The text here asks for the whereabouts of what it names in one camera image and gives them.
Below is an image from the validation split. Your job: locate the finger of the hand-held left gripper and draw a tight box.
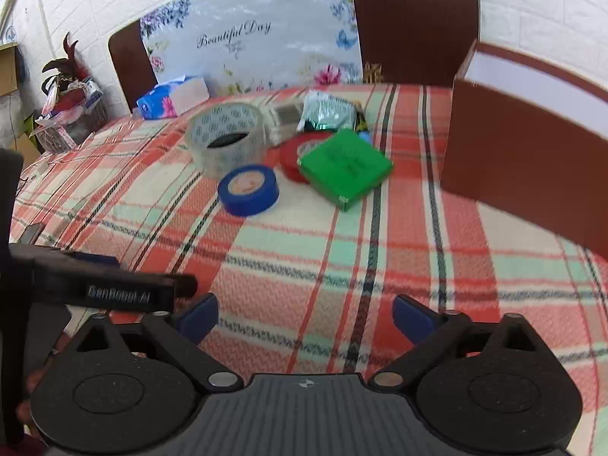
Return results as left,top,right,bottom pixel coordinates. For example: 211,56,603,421
62,251,119,267
159,274,198,313

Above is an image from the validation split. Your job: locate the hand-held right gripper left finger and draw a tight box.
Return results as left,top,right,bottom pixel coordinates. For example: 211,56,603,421
71,293,245,390

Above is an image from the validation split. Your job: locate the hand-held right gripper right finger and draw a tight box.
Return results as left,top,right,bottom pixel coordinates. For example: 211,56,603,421
368,294,547,390

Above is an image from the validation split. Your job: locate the clear patterned tape roll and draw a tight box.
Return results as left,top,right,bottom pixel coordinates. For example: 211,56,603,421
184,103,266,179

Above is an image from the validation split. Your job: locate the brown box white inside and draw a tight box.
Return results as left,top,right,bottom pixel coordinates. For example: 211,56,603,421
439,40,608,264

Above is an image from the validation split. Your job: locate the clear cotton swab packet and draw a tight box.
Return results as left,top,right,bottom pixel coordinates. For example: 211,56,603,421
267,101,306,147

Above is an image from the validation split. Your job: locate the blue tape roll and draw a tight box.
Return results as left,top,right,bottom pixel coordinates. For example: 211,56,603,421
217,165,280,216

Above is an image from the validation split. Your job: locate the red green plaid tablecloth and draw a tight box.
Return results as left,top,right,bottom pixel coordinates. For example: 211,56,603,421
9,83,608,456

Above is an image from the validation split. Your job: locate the flower gift basket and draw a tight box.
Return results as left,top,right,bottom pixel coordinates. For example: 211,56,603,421
28,32,110,153

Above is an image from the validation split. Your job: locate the green flat box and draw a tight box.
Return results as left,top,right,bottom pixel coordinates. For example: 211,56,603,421
297,128,394,212

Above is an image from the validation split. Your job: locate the red tape roll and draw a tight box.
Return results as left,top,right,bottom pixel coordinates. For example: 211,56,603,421
278,130,340,184

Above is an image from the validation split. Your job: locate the blue floral tissue pack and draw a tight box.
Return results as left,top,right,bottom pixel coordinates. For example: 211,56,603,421
137,76,210,119

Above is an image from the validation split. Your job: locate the small brown chair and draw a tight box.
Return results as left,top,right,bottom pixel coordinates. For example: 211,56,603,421
108,21,160,115

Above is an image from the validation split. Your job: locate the cardboard box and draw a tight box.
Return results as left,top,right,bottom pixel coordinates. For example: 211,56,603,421
0,43,24,97

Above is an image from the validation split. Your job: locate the silver green foil packet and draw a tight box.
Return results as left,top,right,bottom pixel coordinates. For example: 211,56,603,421
298,90,357,133

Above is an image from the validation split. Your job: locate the floral Beautiful Day bag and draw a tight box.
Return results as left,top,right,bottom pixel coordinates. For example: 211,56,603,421
140,0,364,96

